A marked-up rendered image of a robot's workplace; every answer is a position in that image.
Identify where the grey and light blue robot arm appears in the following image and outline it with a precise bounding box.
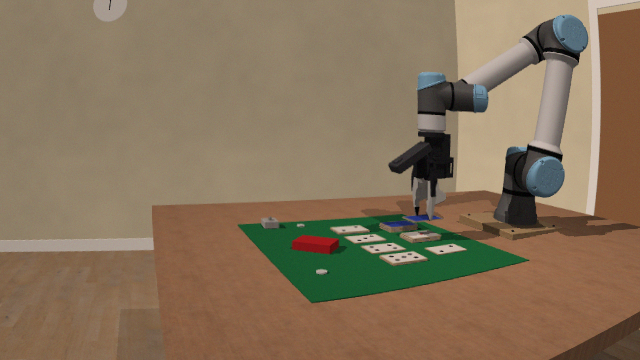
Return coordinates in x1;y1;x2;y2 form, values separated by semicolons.
388;14;588;226

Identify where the red rectangular block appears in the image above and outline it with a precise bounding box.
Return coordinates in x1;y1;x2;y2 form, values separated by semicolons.
292;235;339;254

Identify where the green felt mat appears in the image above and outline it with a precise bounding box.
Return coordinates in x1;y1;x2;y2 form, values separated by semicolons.
237;214;529;303

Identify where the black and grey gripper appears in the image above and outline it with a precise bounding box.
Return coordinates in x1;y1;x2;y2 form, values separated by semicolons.
411;131;454;221

